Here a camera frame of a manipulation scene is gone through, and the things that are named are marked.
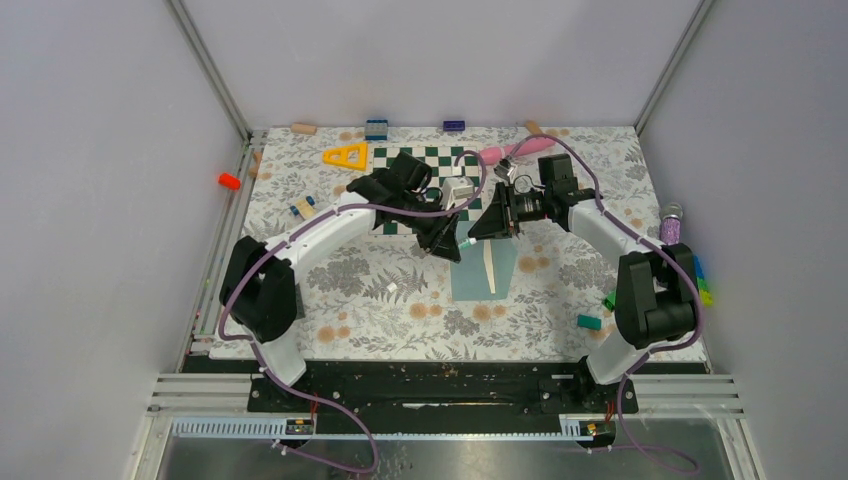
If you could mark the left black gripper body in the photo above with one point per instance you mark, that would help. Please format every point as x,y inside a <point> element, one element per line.
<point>429,229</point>

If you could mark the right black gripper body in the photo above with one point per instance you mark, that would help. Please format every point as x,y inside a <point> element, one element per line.
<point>526,207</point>

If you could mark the small green white peg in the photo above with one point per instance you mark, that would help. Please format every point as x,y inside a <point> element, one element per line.
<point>467,243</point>

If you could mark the grey-blue envelope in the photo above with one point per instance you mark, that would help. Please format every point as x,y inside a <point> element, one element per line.
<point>468,277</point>

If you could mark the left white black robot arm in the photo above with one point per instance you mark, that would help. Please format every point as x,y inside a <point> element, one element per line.
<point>259,291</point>

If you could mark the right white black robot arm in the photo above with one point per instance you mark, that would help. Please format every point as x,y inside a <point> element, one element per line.
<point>657,301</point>

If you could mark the green white chessboard mat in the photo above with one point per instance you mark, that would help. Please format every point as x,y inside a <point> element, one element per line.
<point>440,158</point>

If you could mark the pink toy microphone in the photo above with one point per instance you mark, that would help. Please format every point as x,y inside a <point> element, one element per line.
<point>493,155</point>

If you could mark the right wooden cylinder peg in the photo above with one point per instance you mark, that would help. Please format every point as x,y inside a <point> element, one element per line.
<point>533,128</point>

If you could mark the wooden cylinder peg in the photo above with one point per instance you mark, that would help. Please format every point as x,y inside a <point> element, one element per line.
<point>303,129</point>
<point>533,128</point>

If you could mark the floral patterned table mat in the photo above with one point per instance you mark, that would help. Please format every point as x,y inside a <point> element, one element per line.
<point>350,314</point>

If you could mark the yellow triangle toy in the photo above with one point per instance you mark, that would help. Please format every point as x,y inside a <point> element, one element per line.
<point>353,156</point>

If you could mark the purple lego brick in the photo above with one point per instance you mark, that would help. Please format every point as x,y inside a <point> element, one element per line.
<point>453,125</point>

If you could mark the blue grey lego brick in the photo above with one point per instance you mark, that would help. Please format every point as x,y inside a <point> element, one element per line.
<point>376,130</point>

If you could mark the teal small block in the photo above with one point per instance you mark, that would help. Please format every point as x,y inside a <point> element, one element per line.
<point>589,322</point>

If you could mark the wooden toy car blue wheels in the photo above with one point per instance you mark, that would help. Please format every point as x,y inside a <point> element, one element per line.
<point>304,208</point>

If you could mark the purple glitter microphone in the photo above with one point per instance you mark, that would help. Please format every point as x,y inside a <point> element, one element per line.
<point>671,216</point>

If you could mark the left wooden cylinder peg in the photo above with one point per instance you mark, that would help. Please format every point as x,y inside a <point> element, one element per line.
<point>303,129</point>

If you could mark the colourful block toy pile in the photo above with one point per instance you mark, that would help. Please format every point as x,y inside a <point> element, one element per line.
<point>703,286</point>

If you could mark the orange red small cylinder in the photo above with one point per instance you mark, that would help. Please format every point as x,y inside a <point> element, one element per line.
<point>229,181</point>

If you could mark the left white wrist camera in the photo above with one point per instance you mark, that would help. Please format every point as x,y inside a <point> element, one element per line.
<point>456,191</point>

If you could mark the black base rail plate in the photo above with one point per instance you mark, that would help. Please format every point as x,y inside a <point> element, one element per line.
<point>463,397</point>

